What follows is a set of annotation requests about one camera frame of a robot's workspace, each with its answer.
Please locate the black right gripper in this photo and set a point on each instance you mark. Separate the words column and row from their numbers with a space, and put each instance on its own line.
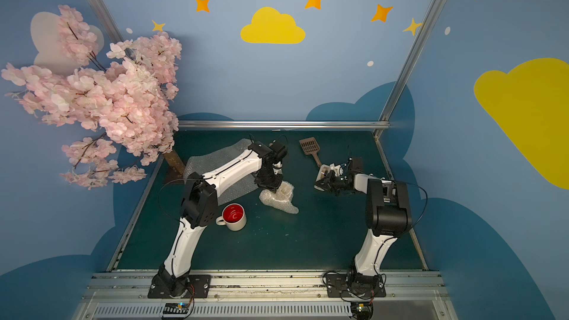
column 333, row 182

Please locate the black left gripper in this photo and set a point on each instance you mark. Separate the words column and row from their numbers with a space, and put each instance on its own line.
column 270, row 180

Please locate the white tape dispenser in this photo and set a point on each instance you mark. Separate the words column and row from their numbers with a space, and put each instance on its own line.
column 322, row 171

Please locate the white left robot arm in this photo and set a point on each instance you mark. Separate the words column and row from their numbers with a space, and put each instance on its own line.
column 200, row 204

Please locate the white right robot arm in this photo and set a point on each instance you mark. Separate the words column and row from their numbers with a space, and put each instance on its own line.
column 387, row 216

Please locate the white mug red interior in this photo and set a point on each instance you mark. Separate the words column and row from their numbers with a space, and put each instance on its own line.
column 233, row 217

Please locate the brown slotted scoop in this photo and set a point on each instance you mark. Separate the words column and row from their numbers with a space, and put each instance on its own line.
column 310, row 147

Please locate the right circuit board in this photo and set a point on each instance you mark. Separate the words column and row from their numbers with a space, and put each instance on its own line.
column 361, row 310

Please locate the circuit board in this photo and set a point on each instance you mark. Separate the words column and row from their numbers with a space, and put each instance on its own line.
column 176, row 310
column 361, row 310

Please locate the pink cherry blossom tree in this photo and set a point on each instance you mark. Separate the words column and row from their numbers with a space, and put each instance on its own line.
column 127, row 104

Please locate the left circuit board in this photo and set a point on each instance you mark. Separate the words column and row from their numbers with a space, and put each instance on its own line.
column 176, row 310

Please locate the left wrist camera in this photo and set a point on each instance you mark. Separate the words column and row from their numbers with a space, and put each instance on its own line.
column 278, row 152

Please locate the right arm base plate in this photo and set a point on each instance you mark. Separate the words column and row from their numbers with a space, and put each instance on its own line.
column 343, row 285

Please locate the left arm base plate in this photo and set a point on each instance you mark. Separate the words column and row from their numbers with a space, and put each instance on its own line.
column 185, row 287

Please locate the aluminium front rail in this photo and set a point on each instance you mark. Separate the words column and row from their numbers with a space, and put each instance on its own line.
column 266, row 295

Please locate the right aluminium frame post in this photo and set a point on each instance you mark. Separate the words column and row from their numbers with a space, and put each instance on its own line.
column 432, row 14

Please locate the aluminium frame post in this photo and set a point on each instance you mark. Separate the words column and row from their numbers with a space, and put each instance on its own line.
column 432, row 14
column 106, row 20

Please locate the left aluminium frame post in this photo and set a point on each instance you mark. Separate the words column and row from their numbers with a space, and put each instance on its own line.
column 106, row 20

